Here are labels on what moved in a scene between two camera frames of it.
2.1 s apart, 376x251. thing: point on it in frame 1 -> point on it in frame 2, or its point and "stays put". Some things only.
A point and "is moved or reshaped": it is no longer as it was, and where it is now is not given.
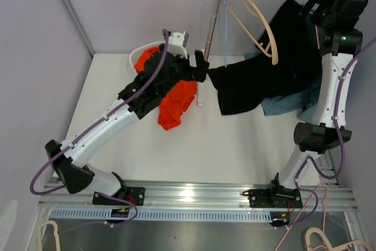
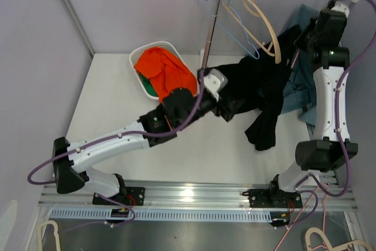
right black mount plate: (274, 197) stays put
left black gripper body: (182, 71) -> (213, 106)
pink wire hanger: (316, 30) is moved or reshaped
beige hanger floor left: (56, 236) stays put
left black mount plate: (135, 194) stays put
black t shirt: (242, 86) is moved or reshaped
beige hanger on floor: (346, 246) stays put
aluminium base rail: (202, 196) stays put
